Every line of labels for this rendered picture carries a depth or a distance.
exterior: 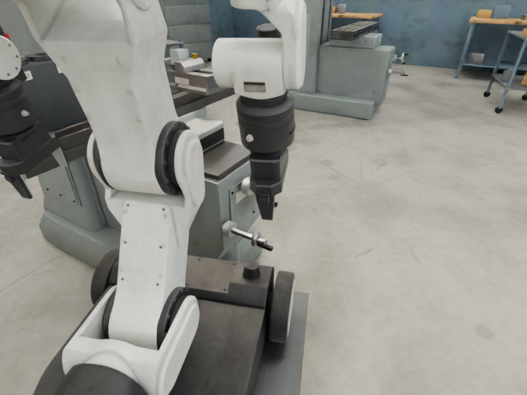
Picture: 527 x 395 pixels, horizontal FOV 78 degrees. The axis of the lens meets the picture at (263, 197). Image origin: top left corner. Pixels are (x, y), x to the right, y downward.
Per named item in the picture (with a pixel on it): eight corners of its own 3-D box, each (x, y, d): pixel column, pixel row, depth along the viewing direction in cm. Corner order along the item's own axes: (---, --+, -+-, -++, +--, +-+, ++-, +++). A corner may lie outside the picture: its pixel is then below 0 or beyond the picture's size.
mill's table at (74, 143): (259, 84, 178) (259, 69, 174) (20, 183, 88) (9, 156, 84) (224, 79, 188) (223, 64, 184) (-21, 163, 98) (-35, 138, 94)
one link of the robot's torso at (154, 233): (178, 377, 64) (180, 131, 54) (88, 358, 68) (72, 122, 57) (205, 329, 79) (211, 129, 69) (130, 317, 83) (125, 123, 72)
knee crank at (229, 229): (276, 247, 122) (276, 234, 119) (268, 256, 117) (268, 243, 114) (228, 228, 131) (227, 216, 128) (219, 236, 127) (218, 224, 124)
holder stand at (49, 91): (93, 117, 109) (74, 52, 98) (30, 141, 92) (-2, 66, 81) (67, 112, 113) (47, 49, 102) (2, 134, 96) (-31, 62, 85)
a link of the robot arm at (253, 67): (290, 133, 47) (288, 52, 39) (219, 129, 49) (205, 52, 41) (300, 96, 55) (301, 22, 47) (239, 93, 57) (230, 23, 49)
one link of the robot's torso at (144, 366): (168, 414, 61) (155, 375, 54) (72, 393, 64) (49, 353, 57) (205, 320, 78) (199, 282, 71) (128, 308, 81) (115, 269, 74)
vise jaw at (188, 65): (205, 67, 142) (205, 58, 140) (185, 73, 133) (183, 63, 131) (195, 66, 145) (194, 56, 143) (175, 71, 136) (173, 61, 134)
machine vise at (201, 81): (230, 87, 141) (228, 60, 135) (206, 96, 131) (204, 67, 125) (172, 77, 157) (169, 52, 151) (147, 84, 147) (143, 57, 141)
